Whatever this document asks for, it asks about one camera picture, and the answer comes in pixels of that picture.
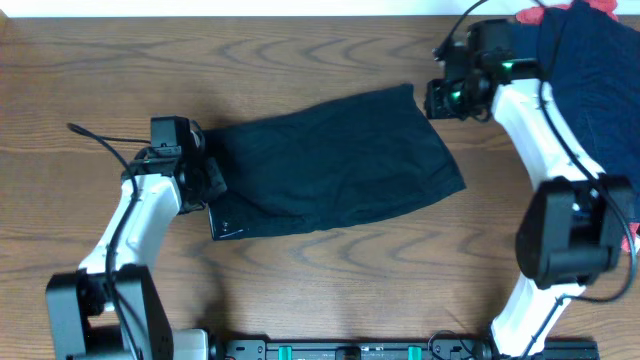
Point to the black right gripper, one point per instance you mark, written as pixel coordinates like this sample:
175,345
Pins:
435,100

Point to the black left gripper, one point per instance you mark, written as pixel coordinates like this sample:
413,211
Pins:
213,176

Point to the black shorts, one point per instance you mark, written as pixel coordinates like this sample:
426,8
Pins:
350,161

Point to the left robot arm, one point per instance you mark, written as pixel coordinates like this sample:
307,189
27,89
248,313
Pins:
109,308

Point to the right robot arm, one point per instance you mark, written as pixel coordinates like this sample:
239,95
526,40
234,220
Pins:
577,220

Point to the red garment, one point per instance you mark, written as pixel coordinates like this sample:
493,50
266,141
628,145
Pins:
545,12

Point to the navy blue garment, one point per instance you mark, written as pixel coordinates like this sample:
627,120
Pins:
590,90

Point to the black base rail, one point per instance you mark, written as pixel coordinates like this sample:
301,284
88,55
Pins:
400,351

